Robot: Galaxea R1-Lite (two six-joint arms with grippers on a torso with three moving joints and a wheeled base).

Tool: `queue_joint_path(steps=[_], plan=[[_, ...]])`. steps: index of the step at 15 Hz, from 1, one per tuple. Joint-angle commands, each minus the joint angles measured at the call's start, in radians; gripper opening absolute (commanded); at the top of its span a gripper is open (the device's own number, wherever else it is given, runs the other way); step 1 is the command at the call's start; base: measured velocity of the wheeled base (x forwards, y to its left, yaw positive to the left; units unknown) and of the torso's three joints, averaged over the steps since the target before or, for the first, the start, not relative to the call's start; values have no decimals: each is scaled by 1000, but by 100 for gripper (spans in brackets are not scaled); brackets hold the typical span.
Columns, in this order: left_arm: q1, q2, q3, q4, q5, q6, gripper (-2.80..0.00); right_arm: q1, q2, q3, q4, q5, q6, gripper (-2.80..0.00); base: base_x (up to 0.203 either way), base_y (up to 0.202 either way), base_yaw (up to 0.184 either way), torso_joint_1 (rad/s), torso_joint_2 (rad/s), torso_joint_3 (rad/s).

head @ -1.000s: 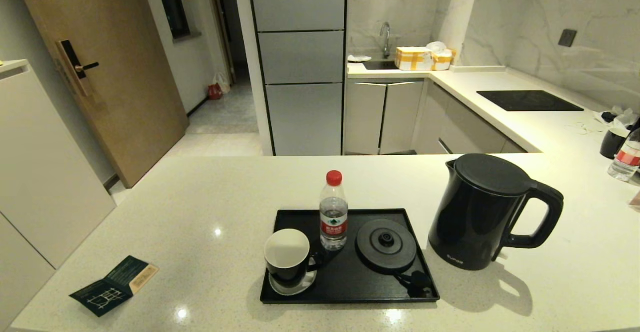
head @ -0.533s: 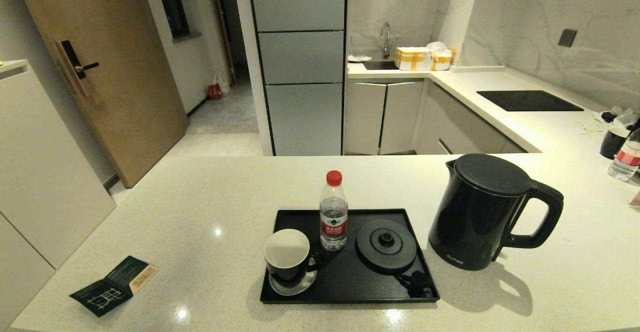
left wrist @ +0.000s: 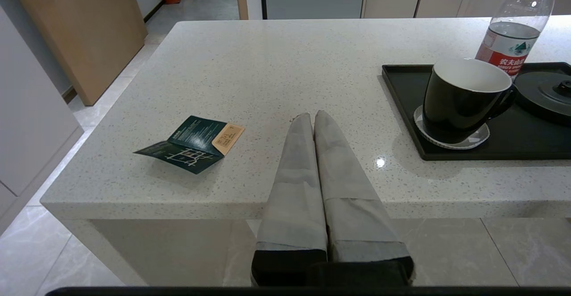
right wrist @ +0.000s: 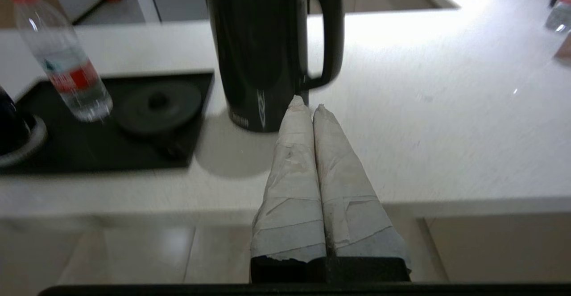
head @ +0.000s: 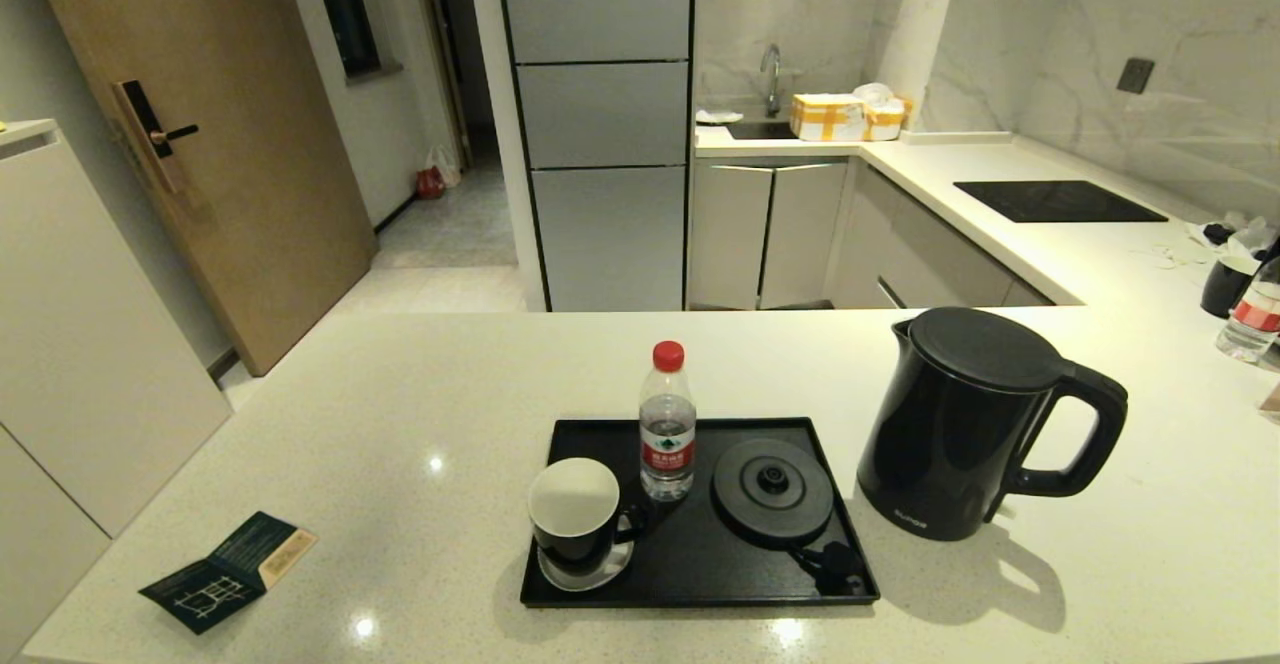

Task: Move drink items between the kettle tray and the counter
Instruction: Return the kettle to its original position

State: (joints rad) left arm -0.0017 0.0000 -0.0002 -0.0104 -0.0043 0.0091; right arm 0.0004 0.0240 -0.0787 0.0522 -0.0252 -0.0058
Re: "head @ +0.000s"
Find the grey drawer cabinet front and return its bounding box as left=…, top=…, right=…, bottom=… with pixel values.
left=828, top=162, right=1056, bottom=310

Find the black mug white rim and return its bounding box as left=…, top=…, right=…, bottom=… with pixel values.
left=1200, top=255, right=1261, bottom=320

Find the black cup white inside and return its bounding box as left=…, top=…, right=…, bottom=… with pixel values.
left=527, top=457, right=649, bottom=575

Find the dark narrow window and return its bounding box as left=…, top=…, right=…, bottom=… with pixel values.
left=306, top=0, right=403, bottom=83

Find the water bottle with red cap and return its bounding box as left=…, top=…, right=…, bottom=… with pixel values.
left=638, top=340, right=698, bottom=502

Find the white side cabinet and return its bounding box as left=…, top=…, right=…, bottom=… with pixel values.
left=0, top=118, right=234, bottom=645

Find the white round saucer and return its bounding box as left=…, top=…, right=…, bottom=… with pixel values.
left=537, top=540, right=636, bottom=593

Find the black gold door lock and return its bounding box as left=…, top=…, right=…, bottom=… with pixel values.
left=110, top=78, right=199, bottom=195

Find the clear bottle with red label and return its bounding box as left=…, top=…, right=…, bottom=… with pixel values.
left=1215, top=256, right=1280, bottom=365

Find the tall grey cabinet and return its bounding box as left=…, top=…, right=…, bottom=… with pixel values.
left=495, top=0, right=696, bottom=313

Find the black round kettle base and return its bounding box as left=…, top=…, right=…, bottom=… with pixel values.
left=711, top=437, right=836, bottom=550

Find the brown wooden door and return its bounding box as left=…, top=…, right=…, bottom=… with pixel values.
left=22, top=0, right=379, bottom=377

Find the black rectangular tray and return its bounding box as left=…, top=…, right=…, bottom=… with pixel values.
left=519, top=417, right=883, bottom=609

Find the crumpled white tissue pile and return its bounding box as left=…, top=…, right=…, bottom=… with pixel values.
left=1186, top=212, right=1280, bottom=263

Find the dark green folded leaflet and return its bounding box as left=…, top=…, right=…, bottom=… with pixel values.
left=138, top=511, right=319, bottom=634

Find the grey lower cabinet door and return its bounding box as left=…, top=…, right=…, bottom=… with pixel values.
left=760, top=162, right=851, bottom=303
left=690, top=164, right=774, bottom=310

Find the chrome sink faucet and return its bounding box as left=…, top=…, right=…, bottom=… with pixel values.
left=759, top=43, right=784, bottom=117

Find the black electric kettle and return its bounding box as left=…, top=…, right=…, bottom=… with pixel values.
left=857, top=306, right=1131, bottom=543

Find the black induction cooktop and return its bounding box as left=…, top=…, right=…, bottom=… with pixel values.
left=953, top=179, right=1169, bottom=223

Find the small yellow taped cardboard box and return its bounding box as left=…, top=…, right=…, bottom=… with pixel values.
left=864, top=101, right=913, bottom=141

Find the large yellow taped cardboard box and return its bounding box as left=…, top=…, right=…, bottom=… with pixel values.
left=790, top=93, right=867, bottom=142

